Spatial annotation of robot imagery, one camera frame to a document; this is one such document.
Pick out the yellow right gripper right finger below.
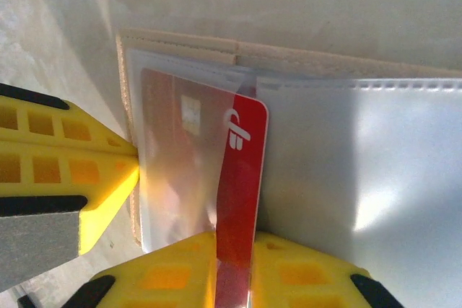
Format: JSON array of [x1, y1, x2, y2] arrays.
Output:
[[248, 232, 404, 308]]

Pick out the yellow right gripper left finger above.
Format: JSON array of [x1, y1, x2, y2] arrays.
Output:
[[74, 231, 219, 308]]

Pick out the red credit card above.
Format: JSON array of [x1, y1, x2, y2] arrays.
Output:
[[214, 93, 271, 308], [139, 67, 239, 240]]

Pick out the beige card holder clear sleeves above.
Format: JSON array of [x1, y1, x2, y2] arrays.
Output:
[[115, 27, 462, 308]]

